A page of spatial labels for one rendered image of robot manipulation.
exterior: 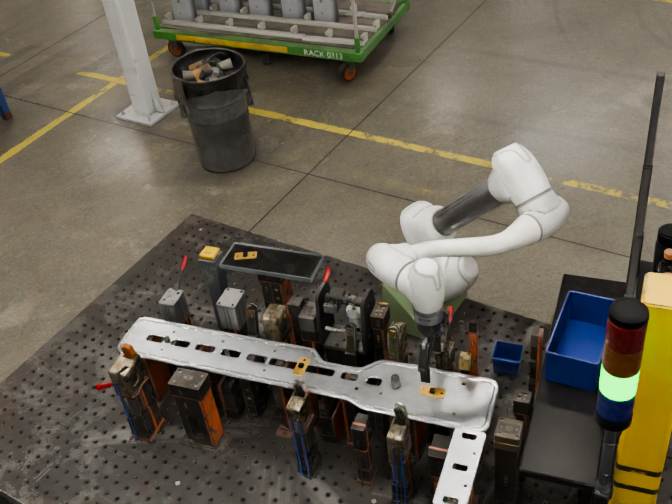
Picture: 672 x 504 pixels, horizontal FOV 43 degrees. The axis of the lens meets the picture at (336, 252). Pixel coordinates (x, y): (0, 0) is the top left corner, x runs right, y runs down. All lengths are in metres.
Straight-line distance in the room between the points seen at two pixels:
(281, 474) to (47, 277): 2.71
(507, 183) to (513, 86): 3.72
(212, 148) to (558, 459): 3.71
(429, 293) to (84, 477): 1.48
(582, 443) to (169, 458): 1.45
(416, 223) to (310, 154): 2.71
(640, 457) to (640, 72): 4.97
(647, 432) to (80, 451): 2.11
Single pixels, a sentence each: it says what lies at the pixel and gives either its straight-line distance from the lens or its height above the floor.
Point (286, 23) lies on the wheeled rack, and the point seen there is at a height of 0.28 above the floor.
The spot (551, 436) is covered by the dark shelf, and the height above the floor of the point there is 1.03.
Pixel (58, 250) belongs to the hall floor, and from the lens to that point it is 5.59.
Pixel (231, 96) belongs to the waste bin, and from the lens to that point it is 5.56.
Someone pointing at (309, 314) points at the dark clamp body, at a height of 1.08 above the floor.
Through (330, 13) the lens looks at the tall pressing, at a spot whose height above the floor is 0.38.
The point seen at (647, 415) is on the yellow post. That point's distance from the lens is 1.93.
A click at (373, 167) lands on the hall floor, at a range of 5.69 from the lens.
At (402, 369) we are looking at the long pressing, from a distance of 2.92.
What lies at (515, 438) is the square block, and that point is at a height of 1.06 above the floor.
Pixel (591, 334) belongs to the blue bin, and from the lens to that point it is 3.01.
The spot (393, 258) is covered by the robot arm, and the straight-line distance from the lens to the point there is 2.55.
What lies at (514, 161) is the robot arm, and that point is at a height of 1.58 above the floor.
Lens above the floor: 3.14
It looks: 39 degrees down
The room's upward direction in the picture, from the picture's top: 8 degrees counter-clockwise
